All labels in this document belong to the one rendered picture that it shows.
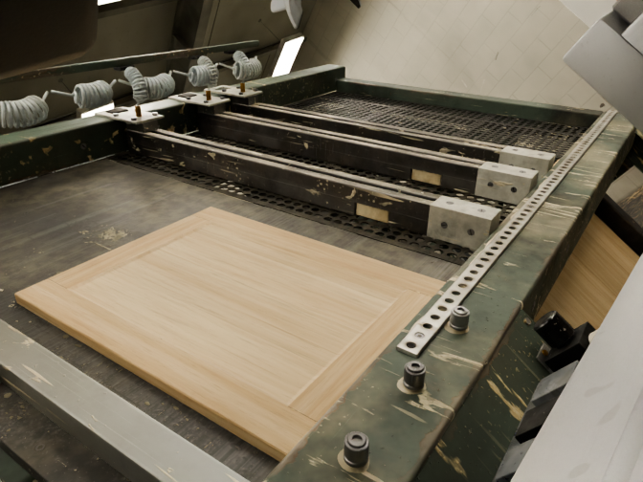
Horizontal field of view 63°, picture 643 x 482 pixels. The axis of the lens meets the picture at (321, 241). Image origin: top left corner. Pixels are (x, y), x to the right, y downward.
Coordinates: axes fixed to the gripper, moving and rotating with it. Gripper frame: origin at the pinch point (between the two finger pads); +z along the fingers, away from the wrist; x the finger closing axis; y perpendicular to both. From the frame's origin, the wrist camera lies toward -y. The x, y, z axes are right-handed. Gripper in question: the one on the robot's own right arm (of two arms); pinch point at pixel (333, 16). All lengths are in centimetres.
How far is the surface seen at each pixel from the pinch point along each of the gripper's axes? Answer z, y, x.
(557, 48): 61, 174, -487
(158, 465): 36, -3, 55
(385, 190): 32.6, 19.4, -15.5
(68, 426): 31, 10, 58
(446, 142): 35, 30, -57
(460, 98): 33, 63, -124
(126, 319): 27, 23, 42
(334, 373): 42, -3, 31
